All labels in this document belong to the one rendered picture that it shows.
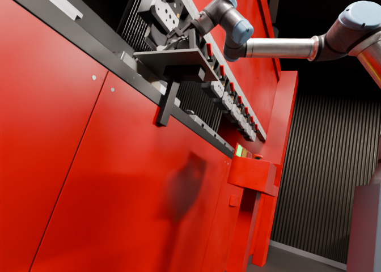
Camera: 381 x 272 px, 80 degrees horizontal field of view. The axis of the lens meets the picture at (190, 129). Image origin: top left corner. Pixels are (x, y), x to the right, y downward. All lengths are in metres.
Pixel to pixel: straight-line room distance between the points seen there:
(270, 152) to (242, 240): 1.91
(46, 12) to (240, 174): 0.81
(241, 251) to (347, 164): 3.89
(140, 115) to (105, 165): 0.18
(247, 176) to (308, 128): 3.83
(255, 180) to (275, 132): 1.98
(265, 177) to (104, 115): 0.63
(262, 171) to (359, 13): 0.61
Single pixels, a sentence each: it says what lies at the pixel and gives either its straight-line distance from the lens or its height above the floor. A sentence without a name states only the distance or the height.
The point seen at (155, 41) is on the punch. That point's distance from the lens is 0.98.
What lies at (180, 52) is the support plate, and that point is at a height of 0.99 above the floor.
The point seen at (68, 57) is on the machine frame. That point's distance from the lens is 0.56.
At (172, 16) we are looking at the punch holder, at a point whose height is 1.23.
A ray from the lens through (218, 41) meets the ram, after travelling 1.42.
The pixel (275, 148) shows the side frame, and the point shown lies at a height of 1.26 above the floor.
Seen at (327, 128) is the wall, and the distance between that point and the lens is 4.82.
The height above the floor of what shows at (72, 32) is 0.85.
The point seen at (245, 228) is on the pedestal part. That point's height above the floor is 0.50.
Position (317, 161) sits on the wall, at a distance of 4.63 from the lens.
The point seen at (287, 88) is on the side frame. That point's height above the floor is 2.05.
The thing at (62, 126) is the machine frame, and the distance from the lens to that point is 0.56.
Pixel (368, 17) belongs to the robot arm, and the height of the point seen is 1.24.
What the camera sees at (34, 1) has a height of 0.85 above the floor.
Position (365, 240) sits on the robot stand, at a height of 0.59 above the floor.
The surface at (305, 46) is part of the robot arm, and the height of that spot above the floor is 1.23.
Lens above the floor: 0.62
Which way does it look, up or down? 13 degrees up
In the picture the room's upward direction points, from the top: 16 degrees clockwise
